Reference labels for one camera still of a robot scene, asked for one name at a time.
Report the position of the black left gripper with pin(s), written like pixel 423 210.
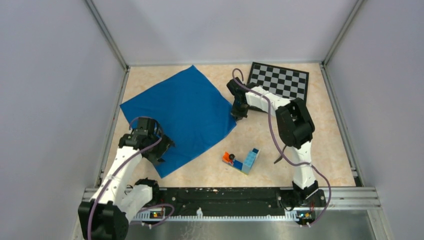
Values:
pixel 165 144

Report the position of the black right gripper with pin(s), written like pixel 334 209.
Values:
pixel 238 115

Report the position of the blue cloth napkin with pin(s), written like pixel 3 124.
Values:
pixel 192 112

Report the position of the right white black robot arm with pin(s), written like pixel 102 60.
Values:
pixel 294 124

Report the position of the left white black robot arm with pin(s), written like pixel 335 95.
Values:
pixel 110 210

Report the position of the black white checkerboard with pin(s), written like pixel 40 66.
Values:
pixel 283 82

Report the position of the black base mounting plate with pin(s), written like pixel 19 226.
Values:
pixel 232 202

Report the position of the aluminium frame rail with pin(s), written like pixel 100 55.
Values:
pixel 351 213

